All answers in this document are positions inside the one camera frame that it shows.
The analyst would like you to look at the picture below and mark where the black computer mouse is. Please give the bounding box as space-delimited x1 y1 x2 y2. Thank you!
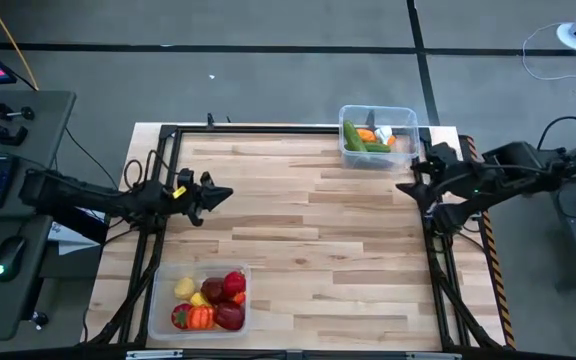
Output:
0 235 28 283

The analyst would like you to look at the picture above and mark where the red fruit with green calyx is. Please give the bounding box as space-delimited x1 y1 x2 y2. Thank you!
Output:
170 302 194 331

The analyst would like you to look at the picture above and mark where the long green cucumber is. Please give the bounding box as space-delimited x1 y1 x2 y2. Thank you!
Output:
342 119 369 154

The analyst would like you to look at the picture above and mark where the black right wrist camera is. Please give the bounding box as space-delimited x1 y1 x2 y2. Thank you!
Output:
425 141 463 174

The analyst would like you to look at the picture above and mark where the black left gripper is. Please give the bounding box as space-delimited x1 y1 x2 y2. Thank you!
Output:
165 172 234 227

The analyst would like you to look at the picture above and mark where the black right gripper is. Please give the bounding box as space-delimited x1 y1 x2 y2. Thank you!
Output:
396 167 469 211

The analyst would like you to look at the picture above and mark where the white paper sheet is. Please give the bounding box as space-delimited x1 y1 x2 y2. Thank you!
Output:
46 219 103 257

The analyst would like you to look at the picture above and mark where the bright red fruit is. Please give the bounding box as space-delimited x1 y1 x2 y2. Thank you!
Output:
222 271 248 299

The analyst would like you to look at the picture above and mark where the clear plastic bin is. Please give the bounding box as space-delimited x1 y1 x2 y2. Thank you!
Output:
147 260 253 343
337 103 422 174

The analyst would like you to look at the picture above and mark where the white floor cable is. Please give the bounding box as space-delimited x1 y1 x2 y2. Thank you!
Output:
521 22 576 82

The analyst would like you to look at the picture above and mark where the dark red apple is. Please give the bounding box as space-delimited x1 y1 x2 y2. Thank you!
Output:
200 277 228 305

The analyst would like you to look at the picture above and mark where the small black knob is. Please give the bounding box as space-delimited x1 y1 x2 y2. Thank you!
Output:
30 309 51 331

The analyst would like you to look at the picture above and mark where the white garlic bulb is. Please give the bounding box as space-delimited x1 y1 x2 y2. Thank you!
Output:
373 125 394 146

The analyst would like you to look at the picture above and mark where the black metal table frame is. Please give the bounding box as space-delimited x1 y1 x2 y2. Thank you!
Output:
82 122 519 360

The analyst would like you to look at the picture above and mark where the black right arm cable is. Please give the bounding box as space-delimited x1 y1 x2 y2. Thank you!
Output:
536 115 576 151

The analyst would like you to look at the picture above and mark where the black left camera cable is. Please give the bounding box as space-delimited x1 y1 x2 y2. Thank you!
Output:
122 148 177 191

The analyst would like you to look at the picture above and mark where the silver metal bracket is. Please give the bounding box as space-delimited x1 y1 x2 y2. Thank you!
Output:
125 349 185 360
406 351 463 360

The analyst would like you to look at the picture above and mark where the thin yellow rod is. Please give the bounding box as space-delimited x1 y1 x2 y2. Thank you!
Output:
0 0 40 92

